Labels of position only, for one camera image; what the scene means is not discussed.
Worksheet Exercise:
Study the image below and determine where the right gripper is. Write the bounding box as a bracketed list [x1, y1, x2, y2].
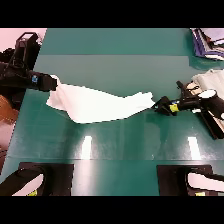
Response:
[154, 95, 180, 117]

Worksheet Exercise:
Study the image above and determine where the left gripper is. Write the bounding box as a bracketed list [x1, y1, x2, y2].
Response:
[30, 71, 59, 93]

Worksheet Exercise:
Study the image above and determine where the white T-shirt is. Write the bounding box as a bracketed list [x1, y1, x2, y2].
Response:
[45, 74, 156, 125]

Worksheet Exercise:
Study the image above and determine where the white garment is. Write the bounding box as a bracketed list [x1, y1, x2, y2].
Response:
[191, 68, 224, 101]

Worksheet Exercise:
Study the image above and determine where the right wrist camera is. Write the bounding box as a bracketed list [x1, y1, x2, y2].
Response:
[175, 80, 202, 102]

